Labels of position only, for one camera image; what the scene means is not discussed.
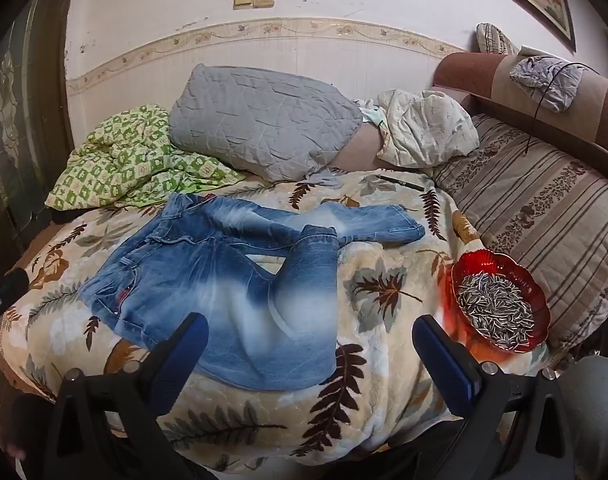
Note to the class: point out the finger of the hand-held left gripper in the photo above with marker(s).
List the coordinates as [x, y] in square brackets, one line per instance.
[9, 287]

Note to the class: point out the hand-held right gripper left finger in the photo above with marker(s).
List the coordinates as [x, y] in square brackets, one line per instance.
[196, 340]

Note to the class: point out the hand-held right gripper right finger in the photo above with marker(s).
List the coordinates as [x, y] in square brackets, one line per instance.
[434, 345]

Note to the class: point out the blue denim pants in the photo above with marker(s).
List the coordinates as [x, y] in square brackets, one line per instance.
[209, 270]

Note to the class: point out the cream leaf-print blanket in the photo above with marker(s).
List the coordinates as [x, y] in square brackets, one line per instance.
[384, 385]

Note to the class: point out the pile of sunflower seeds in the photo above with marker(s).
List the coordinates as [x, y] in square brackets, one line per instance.
[494, 310]

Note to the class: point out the red glass bowl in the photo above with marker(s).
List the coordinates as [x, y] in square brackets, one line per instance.
[534, 280]

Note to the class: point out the black pen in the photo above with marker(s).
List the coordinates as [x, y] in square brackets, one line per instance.
[401, 182]

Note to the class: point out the striped floral sofa cushion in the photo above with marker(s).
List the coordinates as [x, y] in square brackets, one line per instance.
[544, 210]

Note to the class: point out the person's grey trouser leg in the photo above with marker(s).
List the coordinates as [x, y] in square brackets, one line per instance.
[594, 420]

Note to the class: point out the wooden glass-panel door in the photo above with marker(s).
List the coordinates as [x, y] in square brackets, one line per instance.
[24, 110]

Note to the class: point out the green checked cloth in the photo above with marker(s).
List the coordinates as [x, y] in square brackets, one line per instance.
[134, 155]

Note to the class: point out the cream floral pillow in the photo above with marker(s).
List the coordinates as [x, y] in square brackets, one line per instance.
[424, 125]

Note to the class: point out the grey quilted pillow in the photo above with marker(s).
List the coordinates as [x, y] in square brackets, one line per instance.
[264, 115]

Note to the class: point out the brown sofa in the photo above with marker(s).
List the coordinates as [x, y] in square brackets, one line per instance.
[489, 80]

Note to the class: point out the grey crumpled cloth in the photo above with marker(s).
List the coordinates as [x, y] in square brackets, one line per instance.
[544, 80]

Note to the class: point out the small striped pillow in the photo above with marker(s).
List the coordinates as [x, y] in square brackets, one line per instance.
[494, 40]

